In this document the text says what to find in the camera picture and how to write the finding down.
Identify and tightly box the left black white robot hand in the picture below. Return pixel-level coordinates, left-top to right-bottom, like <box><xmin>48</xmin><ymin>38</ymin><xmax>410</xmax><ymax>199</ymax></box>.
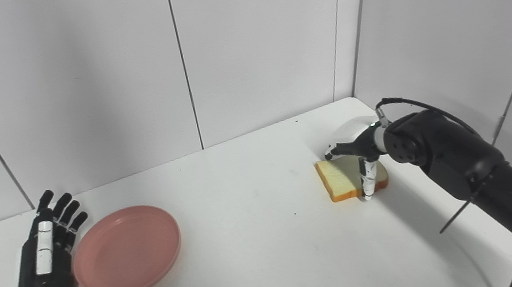
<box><xmin>4</xmin><ymin>184</ymin><xmax>100</xmax><ymax>287</ymax></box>

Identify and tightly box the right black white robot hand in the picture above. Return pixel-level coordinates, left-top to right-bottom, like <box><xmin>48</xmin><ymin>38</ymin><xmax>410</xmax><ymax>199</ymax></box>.
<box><xmin>318</xmin><ymin>113</ymin><xmax>396</xmax><ymax>208</ymax></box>

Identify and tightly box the slice of white bread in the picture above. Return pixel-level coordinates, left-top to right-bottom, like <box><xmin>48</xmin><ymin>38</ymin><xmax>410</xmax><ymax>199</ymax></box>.
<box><xmin>313</xmin><ymin>149</ymin><xmax>392</xmax><ymax>206</ymax></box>

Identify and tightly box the pink round plate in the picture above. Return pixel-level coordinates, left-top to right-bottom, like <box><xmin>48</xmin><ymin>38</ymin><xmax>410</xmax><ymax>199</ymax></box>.
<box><xmin>65</xmin><ymin>199</ymin><xmax>190</xmax><ymax>287</ymax></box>

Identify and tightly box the thin black zip tie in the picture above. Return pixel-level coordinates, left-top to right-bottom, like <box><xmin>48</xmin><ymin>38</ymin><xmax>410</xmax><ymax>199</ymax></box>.
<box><xmin>434</xmin><ymin>198</ymin><xmax>479</xmax><ymax>235</ymax></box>

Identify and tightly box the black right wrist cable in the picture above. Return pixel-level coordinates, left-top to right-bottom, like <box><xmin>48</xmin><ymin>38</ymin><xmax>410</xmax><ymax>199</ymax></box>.
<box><xmin>373</xmin><ymin>80</ymin><xmax>512</xmax><ymax>287</ymax></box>

